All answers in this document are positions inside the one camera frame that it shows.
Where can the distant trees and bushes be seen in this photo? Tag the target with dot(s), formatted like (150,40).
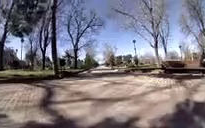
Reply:
(90,61)

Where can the pale paved path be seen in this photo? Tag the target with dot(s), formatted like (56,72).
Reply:
(106,96)

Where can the grass stretch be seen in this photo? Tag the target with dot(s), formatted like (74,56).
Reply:
(20,73)
(141,67)

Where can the row of bare trees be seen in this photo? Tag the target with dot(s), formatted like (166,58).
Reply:
(54,40)

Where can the dark bench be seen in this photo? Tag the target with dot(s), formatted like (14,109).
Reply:
(185,68)

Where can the lamp post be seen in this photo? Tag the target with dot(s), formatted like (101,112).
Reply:
(134,50)
(180,52)
(22,50)

